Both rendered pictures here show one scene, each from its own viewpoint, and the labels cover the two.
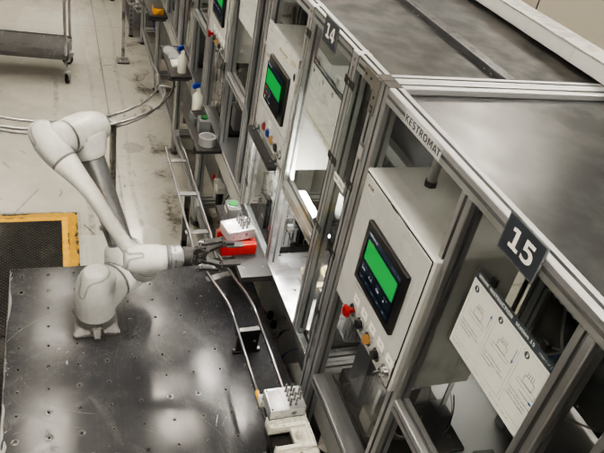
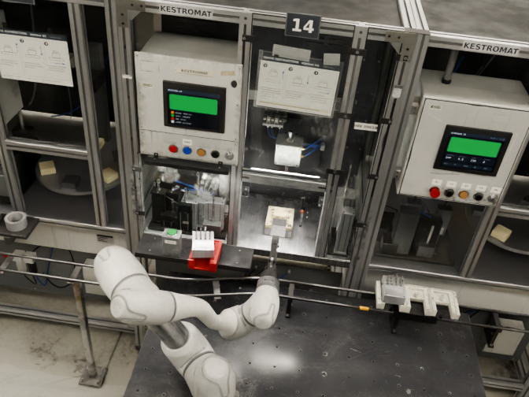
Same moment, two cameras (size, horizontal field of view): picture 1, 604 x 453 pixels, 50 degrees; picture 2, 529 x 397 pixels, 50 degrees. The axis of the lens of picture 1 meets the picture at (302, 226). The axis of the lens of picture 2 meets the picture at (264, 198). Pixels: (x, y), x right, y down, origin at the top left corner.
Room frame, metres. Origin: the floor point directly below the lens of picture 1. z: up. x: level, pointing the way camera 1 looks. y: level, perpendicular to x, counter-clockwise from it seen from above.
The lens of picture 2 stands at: (1.19, 1.82, 2.73)
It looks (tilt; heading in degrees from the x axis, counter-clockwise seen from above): 37 degrees down; 298
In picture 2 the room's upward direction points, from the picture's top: 6 degrees clockwise
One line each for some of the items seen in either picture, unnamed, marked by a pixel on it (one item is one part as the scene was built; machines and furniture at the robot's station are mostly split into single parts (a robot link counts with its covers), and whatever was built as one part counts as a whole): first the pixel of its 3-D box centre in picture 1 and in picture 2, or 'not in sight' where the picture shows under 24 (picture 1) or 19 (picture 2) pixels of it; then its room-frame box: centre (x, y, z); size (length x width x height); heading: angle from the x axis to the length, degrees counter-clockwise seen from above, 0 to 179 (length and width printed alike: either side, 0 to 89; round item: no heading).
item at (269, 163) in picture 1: (262, 145); (187, 163); (2.42, 0.24, 1.37); 0.36 x 0.04 x 0.04; 24
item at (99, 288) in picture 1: (97, 289); (213, 382); (1.90, 0.75, 0.85); 0.18 x 0.16 x 0.22; 157
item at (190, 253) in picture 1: (194, 255); (270, 274); (1.90, 0.37, 1.12); 0.09 x 0.07 x 0.08; 114
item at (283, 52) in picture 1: (302, 94); (194, 99); (2.47, 0.11, 1.60); 0.42 x 0.29 x 0.46; 24
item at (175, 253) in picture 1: (174, 256); (268, 287); (1.87, 0.44, 1.12); 0.09 x 0.06 x 0.09; 24
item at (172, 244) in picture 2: (233, 214); (172, 241); (2.44, 0.32, 0.97); 0.08 x 0.08 x 0.12; 24
